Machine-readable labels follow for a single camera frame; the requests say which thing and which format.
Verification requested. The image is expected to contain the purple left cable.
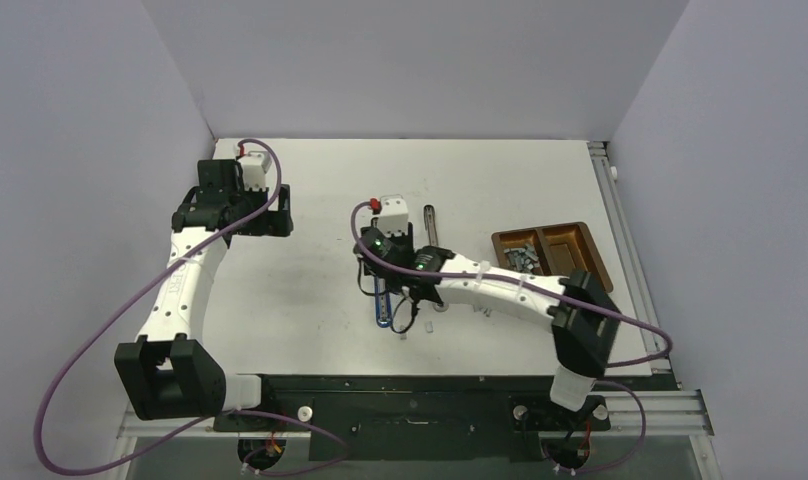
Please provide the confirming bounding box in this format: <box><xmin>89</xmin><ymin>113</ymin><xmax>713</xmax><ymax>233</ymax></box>
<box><xmin>32</xmin><ymin>137</ymin><xmax>352</xmax><ymax>477</ymax></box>

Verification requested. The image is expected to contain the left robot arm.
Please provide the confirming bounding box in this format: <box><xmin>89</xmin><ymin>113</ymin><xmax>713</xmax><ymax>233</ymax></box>
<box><xmin>114</xmin><ymin>152</ymin><xmax>293</xmax><ymax>430</ymax></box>

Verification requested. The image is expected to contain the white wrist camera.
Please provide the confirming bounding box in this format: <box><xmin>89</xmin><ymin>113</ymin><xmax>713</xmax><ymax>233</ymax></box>
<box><xmin>376</xmin><ymin>194</ymin><xmax>409</xmax><ymax>237</ymax></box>
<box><xmin>237</xmin><ymin>151</ymin><xmax>272</xmax><ymax>192</ymax></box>

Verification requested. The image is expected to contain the aluminium frame rail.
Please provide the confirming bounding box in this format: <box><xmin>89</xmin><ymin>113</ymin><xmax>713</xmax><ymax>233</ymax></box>
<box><xmin>115</xmin><ymin>140</ymin><xmax>717</xmax><ymax>441</ymax></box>

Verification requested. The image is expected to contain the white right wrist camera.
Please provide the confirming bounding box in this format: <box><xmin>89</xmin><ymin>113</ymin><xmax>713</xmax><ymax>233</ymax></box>
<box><xmin>376</xmin><ymin>194</ymin><xmax>409</xmax><ymax>237</ymax></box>

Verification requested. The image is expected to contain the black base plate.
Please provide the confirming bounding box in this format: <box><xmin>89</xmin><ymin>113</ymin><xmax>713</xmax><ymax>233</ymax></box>
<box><xmin>145</xmin><ymin>374</ymin><xmax>680</xmax><ymax>463</ymax></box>

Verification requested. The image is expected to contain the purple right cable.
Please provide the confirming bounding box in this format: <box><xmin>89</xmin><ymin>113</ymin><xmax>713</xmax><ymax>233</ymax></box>
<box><xmin>349</xmin><ymin>201</ymin><xmax>674</xmax><ymax>477</ymax></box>

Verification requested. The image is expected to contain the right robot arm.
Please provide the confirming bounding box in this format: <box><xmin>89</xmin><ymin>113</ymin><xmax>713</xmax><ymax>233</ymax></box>
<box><xmin>354</xmin><ymin>227</ymin><xmax>620</xmax><ymax>428</ymax></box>

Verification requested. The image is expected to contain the purple cable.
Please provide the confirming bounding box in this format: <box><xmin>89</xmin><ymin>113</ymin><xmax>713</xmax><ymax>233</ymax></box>
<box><xmin>349</xmin><ymin>201</ymin><xmax>674</xmax><ymax>477</ymax></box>
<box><xmin>32</xmin><ymin>137</ymin><xmax>352</xmax><ymax>477</ymax></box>

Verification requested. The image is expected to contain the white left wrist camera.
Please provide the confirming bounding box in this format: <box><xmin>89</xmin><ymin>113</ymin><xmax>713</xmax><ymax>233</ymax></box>
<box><xmin>237</xmin><ymin>151</ymin><xmax>272</xmax><ymax>192</ymax></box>

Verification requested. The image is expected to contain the pile of grey staples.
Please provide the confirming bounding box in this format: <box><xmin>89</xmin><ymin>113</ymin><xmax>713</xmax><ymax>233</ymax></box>
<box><xmin>503</xmin><ymin>243</ymin><xmax>543</xmax><ymax>275</ymax></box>

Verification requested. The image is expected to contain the brown plastic divided tray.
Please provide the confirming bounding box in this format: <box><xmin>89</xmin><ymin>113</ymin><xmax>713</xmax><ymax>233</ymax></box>
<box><xmin>491</xmin><ymin>222</ymin><xmax>614</xmax><ymax>293</ymax></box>

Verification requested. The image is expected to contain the silver black stapler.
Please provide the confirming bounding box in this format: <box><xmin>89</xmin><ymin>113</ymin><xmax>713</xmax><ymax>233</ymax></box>
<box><xmin>422</xmin><ymin>203</ymin><xmax>450</xmax><ymax>313</ymax></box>

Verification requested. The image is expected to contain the blue stapler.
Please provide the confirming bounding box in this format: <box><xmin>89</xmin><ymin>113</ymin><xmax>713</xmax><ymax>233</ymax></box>
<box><xmin>374</xmin><ymin>277</ymin><xmax>392</xmax><ymax>328</ymax></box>

